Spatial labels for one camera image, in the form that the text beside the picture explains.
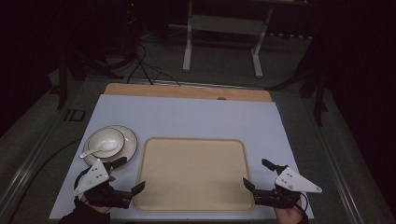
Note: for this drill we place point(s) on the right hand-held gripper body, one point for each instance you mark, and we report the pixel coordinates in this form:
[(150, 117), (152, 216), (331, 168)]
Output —
[(292, 184)]

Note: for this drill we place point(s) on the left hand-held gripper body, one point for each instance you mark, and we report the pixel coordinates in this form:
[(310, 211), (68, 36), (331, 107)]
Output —
[(93, 177)]

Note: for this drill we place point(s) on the white plate with dark rim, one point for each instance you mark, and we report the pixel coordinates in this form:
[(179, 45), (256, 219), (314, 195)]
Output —
[(129, 144)]

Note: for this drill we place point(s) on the white ceramic spoon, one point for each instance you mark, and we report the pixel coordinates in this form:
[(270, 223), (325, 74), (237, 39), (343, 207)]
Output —
[(104, 145)]

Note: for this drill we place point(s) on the white bowl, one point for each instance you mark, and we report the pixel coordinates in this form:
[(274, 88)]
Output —
[(104, 138)]

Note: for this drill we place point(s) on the beige tray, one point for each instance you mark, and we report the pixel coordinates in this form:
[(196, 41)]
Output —
[(193, 174)]

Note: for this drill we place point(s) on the person's right hand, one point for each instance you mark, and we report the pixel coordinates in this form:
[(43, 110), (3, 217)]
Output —
[(288, 215)]

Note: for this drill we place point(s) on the floor socket box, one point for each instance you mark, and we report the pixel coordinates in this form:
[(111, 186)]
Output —
[(75, 115)]

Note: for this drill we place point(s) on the pale blue table mat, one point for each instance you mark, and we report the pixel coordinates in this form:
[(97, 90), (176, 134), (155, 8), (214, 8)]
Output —
[(193, 118)]

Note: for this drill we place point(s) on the black stand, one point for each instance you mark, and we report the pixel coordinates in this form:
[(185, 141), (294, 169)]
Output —
[(319, 93), (63, 81)]

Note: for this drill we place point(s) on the wooden table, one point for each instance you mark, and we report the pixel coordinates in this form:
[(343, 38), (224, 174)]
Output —
[(186, 91)]

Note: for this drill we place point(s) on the white metal stand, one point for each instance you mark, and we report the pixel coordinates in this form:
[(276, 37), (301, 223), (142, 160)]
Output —
[(225, 25)]

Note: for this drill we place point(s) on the metal floor rail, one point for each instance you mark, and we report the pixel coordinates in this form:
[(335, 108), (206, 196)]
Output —
[(23, 174), (336, 168)]

